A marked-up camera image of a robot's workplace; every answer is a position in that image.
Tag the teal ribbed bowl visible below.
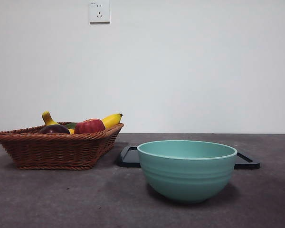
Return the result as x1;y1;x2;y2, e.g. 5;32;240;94
136;140;238;204

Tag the dark purple plum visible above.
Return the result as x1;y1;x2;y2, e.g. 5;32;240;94
39;124;71;135

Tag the yellow banana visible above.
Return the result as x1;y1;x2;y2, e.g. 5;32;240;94
41;111;124;135

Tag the black rectangular tray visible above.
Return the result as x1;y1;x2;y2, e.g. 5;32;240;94
115;146;261;170

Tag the red apple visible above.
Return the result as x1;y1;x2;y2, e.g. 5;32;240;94
74;118;106;134

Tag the brown wicker basket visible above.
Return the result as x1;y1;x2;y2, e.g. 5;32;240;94
0;122;124;171

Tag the white wall socket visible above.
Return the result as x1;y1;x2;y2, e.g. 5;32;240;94
89;0;111;24

